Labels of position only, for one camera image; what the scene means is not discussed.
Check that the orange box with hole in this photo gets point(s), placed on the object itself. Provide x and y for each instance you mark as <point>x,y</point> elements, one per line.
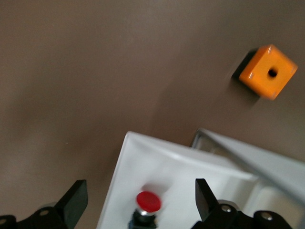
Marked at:
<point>267,71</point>

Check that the red mushroom push button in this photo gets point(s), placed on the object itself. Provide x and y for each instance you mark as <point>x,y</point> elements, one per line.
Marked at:
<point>149,201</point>

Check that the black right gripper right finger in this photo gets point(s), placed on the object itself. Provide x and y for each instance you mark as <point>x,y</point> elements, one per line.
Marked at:
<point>207,202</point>

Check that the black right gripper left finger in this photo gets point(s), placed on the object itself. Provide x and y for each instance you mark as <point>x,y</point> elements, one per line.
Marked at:
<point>69,205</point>

